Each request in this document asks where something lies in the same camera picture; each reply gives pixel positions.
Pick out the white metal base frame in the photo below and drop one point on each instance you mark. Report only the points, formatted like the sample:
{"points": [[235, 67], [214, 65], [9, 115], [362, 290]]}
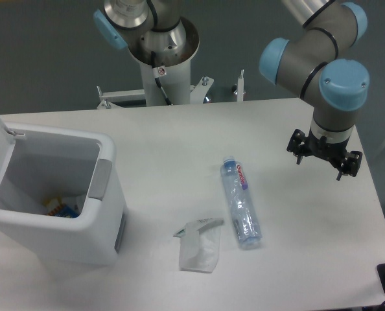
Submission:
{"points": [[175, 94]]}

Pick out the colourful trash inside can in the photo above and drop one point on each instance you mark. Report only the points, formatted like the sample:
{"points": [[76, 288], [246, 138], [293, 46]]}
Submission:
{"points": [[66, 207]]}

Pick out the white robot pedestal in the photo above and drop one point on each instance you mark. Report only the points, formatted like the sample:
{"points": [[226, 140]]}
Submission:
{"points": [[165, 57]]}

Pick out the white plastic wrapper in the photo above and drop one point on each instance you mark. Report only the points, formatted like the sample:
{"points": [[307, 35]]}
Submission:
{"points": [[199, 245]]}

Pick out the white trash can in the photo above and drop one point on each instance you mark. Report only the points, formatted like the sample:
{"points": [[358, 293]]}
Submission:
{"points": [[54, 162]]}

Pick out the clear plastic water bottle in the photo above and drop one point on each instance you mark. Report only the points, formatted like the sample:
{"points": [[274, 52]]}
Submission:
{"points": [[243, 214]]}

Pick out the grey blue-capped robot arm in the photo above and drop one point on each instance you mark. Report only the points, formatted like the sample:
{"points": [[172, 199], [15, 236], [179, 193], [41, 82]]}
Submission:
{"points": [[310, 68]]}

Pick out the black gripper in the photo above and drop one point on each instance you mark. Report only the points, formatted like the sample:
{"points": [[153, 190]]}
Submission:
{"points": [[348, 164]]}

